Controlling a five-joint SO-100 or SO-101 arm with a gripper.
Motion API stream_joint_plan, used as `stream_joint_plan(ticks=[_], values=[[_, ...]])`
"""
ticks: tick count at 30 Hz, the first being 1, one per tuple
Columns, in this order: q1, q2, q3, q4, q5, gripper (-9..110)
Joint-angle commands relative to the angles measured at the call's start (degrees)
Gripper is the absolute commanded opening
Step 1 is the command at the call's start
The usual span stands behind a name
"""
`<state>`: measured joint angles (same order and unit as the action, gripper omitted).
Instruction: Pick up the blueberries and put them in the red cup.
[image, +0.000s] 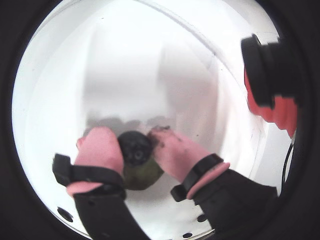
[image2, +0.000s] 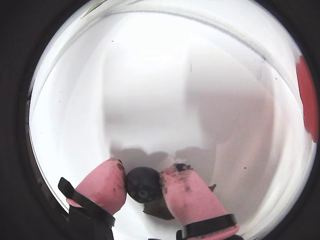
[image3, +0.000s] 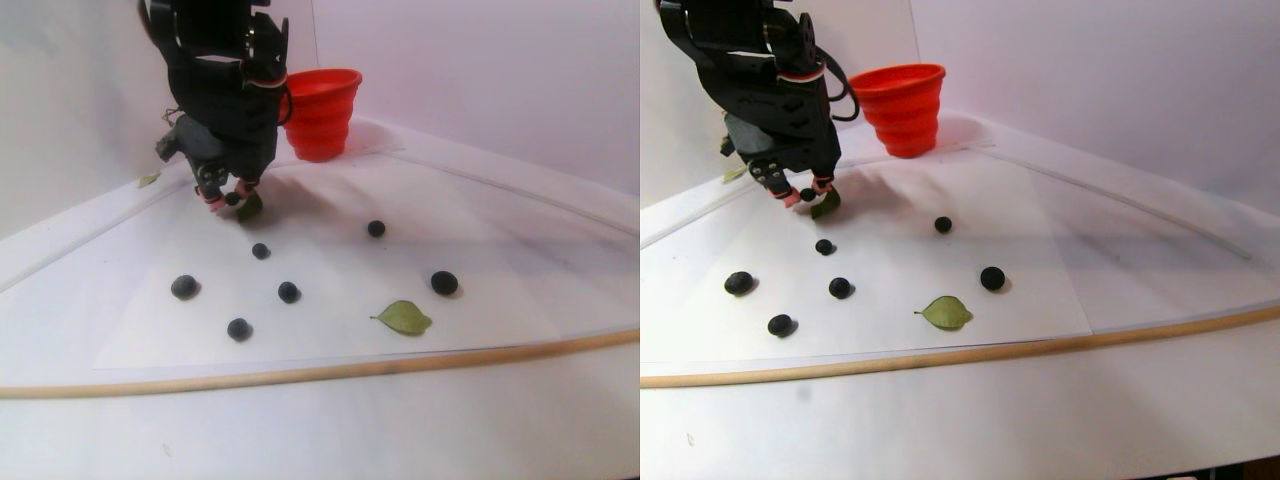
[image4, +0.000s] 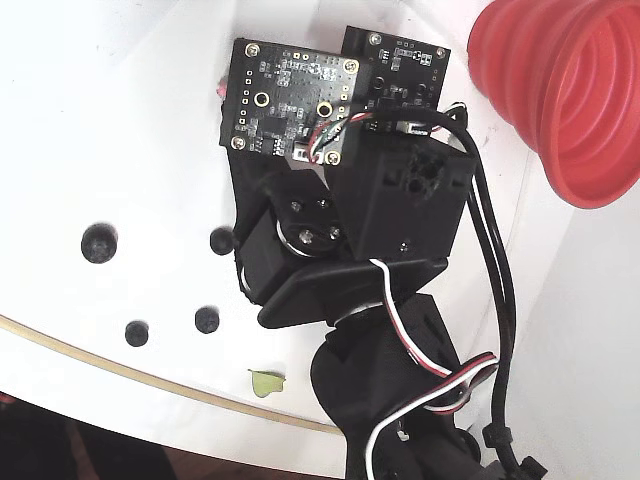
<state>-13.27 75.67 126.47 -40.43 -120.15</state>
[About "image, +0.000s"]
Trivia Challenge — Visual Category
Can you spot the pink padded gripper finger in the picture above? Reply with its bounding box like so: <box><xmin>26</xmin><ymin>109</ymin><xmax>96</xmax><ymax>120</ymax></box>
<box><xmin>148</xmin><ymin>128</ymin><xmax>280</xmax><ymax>240</ymax></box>
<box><xmin>51</xmin><ymin>126</ymin><xmax>148</xmax><ymax>240</ymax></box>

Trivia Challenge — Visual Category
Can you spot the red collapsible silicone cup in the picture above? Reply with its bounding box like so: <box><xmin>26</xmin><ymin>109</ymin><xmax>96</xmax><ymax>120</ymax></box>
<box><xmin>243</xmin><ymin>66</ymin><xmax>299</xmax><ymax>138</ymax></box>

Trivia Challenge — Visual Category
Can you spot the dark green leaf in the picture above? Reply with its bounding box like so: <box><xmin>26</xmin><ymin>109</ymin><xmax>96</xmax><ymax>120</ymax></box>
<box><xmin>122</xmin><ymin>156</ymin><xmax>165</xmax><ymax>192</ymax></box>

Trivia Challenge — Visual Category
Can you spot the white paper sheet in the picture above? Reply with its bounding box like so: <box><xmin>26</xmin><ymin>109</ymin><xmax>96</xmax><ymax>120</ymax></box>
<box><xmin>12</xmin><ymin>0</ymin><xmax>283</xmax><ymax>238</ymax></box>

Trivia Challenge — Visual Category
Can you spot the thin black cable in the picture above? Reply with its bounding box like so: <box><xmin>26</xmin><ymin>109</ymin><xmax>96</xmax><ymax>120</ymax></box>
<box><xmin>281</xmin><ymin>136</ymin><xmax>297</xmax><ymax>193</ymax></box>

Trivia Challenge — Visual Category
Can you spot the black round camera lens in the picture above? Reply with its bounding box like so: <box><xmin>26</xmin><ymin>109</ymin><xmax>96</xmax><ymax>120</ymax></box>
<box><xmin>240</xmin><ymin>32</ymin><xmax>305</xmax><ymax>111</ymax></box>

